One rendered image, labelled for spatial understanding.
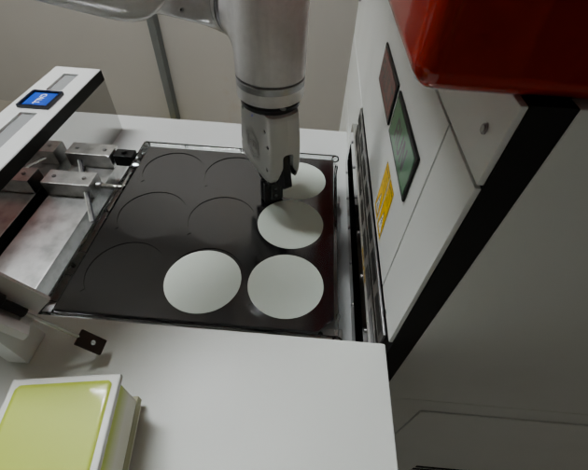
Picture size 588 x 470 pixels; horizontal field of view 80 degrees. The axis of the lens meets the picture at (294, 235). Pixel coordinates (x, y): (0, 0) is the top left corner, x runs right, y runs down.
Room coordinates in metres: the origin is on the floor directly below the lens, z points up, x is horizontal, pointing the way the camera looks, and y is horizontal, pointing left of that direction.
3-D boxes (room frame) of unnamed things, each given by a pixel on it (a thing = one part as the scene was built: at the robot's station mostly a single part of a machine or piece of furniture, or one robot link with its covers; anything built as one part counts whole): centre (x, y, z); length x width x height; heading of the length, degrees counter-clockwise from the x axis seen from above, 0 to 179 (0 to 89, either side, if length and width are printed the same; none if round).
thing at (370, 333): (0.38, -0.10, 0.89); 0.44 x 0.02 x 0.10; 178
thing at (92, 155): (0.52, 0.37, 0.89); 0.08 x 0.03 x 0.03; 88
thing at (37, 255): (0.36, 0.38, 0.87); 0.36 x 0.08 x 0.03; 178
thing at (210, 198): (0.37, 0.11, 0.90); 0.34 x 0.34 x 0.01; 88
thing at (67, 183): (0.44, 0.38, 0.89); 0.08 x 0.03 x 0.03; 88
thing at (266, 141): (0.42, 0.04, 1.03); 0.10 x 0.07 x 0.11; 31
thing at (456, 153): (0.56, -0.12, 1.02); 0.81 x 0.03 x 0.40; 178
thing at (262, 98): (0.43, 0.04, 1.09); 0.09 x 0.08 x 0.03; 31
